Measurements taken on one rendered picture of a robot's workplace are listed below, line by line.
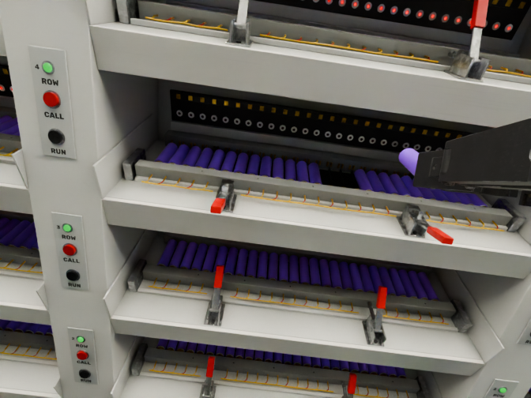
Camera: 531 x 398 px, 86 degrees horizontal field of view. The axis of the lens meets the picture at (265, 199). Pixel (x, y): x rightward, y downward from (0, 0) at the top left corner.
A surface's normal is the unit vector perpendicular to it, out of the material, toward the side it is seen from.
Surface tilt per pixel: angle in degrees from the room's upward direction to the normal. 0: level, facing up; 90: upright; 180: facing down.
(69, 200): 90
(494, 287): 90
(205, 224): 105
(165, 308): 15
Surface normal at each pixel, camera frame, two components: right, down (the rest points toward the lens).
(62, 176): -0.02, 0.35
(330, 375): 0.12, -0.80
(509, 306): -0.99, -0.14
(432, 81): -0.06, 0.58
